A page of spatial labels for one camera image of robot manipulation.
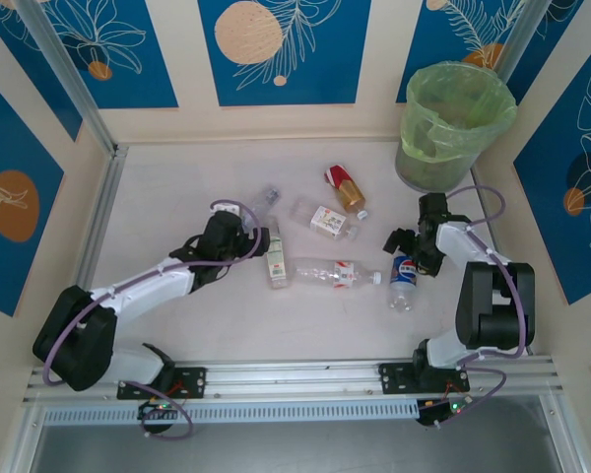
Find clear bottle blue cola label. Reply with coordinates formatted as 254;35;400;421
386;254;420;314

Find clear bottle white green label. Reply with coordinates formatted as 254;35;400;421
264;219;291;290

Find clear bottle red white label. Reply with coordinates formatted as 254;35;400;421
291;256;384;291

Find amber bottle red white label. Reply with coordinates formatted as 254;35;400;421
323;163;370;222

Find translucent plastic bin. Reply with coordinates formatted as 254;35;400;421
393;61;518;193

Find green plastic bin liner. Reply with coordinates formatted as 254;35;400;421
401;61;518;162

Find grey metal panel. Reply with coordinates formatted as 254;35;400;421
27;396;570;473

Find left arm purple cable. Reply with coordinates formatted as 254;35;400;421
43;199;265;439

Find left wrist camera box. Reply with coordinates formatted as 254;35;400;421
210;202;243;221

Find aluminium table side rail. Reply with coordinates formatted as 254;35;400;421
76;145;129;292

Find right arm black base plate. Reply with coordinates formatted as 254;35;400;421
377;362;472;395

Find aluminium mounting rail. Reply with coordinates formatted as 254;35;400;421
22;354;567;406

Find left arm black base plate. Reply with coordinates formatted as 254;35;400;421
116;367;208;400

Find grey slotted cable duct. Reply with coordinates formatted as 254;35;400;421
42;399;421;426

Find aluminium frame post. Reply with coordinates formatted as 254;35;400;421
17;0;118;155
492;0;546;83

